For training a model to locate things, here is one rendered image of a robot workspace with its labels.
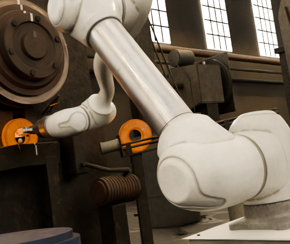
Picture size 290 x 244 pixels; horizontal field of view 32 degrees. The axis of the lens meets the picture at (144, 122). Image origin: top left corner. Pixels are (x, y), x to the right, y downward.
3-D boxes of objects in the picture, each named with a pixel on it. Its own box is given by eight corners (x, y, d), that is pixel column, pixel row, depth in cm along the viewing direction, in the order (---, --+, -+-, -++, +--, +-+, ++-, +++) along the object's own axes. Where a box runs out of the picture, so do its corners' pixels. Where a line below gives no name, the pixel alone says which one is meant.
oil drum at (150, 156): (129, 229, 495) (117, 139, 503) (169, 220, 537) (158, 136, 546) (174, 228, 453) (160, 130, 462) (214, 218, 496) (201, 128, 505)
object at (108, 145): (101, 155, 239) (98, 143, 239) (119, 151, 241) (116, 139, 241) (102, 154, 233) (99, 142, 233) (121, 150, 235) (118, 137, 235)
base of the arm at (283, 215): (341, 208, 125) (336, 186, 125) (285, 230, 112) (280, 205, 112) (282, 211, 139) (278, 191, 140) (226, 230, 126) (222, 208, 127)
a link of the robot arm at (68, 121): (48, 143, 191) (75, 134, 200) (73, 139, 180) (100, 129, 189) (40, 115, 190) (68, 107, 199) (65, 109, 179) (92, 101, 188)
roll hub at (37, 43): (2, 79, 203) (-5, 12, 206) (59, 81, 223) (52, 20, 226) (9, 76, 199) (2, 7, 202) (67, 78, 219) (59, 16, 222)
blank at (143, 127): (133, 159, 240) (135, 158, 236) (112, 135, 239) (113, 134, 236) (157, 137, 244) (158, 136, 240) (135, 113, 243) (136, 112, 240)
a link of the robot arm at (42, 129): (66, 137, 197) (57, 138, 201) (64, 114, 198) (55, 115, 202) (46, 138, 190) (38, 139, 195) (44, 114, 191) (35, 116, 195)
